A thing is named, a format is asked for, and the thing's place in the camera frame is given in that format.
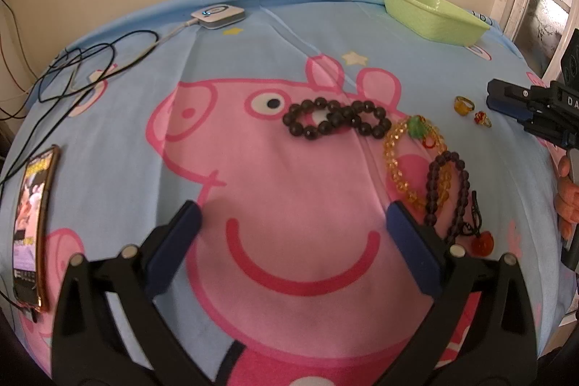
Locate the red pendant black cord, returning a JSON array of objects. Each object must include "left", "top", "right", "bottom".
[{"left": 460, "top": 190, "right": 496, "bottom": 259}]

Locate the amber bead bracelet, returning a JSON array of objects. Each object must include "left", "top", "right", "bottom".
[{"left": 383, "top": 114, "right": 453, "bottom": 213}]

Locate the dark small bead bracelet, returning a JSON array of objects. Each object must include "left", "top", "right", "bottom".
[{"left": 423, "top": 150, "right": 472, "bottom": 247}]

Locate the dark large bead bracelet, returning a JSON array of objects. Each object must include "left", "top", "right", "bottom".
[{"left": 282, "top": 97, "right": 393, "bottom": 142}]

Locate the person right hand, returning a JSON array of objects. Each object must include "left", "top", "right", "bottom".
[{"left": 554, "top": 157, "right": 579, "bottom": 241}]

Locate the smartphone with gold case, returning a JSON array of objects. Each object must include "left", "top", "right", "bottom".
[{"left": 12, "top": 145, "right": 61, "bottom": 313}]

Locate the green plastic tray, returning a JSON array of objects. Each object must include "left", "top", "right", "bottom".
[{"left": 384, "top": 0, "right": 491, "bottom": 46}]

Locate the blue cartoon pig bedsheet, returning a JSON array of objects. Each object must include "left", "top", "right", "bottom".
[{"left": 1, "top": 0, "right": 576, "bottom": 385}]

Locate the white charger device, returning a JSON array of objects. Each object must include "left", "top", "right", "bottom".
[{"left": 191, "top": 4, "right": 245, "bottom": 30}]

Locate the black cable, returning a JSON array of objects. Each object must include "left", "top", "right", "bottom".
[{"left": 0, "top": 0, "right": 200, "bottom": 188}]

